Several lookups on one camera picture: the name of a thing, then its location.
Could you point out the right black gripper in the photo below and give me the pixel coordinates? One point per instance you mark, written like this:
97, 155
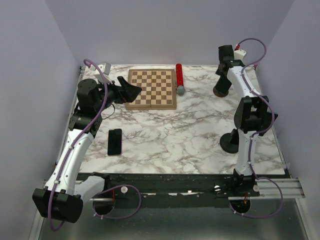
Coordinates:
217, 72

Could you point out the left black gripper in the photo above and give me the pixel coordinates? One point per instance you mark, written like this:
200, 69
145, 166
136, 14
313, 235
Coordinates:
128, 94

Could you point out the purple-cased black phone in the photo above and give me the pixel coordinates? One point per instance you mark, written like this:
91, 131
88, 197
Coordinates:
114, 144

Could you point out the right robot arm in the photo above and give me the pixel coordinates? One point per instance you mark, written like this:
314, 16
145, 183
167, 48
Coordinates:
251, 119

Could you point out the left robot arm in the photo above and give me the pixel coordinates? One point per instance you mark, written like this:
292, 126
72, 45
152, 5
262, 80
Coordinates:
62, 198

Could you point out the brown round phone stand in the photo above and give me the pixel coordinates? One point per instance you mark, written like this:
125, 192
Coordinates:
219, 94

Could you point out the black round phone stand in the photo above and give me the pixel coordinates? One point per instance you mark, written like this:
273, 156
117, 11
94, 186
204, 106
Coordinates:
226, 146

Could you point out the wooden chessboard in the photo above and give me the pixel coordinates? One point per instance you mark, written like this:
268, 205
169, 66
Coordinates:
158, 89

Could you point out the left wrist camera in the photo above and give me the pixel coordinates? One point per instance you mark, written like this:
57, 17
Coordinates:
105, 68

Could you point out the red handled microphone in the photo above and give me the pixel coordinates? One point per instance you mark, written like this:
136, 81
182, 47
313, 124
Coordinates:
180, 89

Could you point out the black front mounting rail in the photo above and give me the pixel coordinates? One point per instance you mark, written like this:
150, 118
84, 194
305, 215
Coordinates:
155, 191

